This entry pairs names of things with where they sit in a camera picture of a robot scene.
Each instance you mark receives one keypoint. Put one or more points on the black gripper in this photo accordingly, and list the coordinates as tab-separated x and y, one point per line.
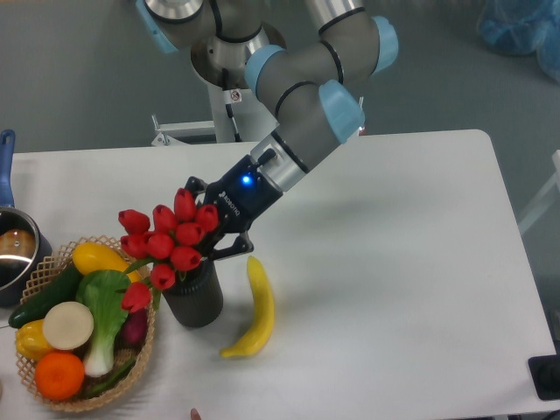
240	196

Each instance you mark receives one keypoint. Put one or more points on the red tulip bouquet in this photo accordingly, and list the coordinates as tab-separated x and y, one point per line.
170	241

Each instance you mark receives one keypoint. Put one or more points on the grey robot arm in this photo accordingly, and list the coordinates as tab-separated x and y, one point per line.
306	93

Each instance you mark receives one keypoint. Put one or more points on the dark grey ribbed vase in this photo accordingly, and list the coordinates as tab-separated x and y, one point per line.
197	301

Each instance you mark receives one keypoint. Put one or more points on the fingertip at bottom edge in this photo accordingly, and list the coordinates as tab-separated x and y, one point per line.
194	414

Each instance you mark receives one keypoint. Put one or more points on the yellow banana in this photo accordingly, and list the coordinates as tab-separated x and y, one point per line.
257	336

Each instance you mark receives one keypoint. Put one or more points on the yellow squash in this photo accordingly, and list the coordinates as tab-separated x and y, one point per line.
89	257

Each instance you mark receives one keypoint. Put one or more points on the green bok choy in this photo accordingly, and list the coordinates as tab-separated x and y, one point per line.
102	293

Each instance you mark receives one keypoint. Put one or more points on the purple red onion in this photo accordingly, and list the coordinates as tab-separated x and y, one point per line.
135	328

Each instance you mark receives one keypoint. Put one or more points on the woven wicker basket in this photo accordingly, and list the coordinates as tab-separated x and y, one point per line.
46	271

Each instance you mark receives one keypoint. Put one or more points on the green cucumber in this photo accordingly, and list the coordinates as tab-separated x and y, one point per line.
61	289

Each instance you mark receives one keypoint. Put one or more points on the green chili pepper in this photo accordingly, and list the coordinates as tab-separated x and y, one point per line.
111	381

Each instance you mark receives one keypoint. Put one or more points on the white round radish slice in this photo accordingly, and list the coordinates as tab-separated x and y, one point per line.
68	325

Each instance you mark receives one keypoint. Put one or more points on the orange fruit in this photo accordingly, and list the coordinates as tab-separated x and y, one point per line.
59	375

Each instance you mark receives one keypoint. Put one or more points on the yellow bell pepper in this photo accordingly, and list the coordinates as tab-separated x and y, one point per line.
31	342

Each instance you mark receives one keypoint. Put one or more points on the blue plastic bag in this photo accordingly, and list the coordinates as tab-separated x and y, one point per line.
522	28

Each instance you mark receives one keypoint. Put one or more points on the black device at table edge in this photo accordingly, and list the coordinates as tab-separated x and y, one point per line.
545	376

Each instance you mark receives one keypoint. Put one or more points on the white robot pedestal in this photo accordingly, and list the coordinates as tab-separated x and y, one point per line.
236	116

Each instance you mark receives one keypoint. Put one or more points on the blue handled saucepan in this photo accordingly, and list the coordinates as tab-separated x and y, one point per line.
23	246

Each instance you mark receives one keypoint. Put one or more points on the white metal frame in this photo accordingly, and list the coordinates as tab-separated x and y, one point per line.
541	202

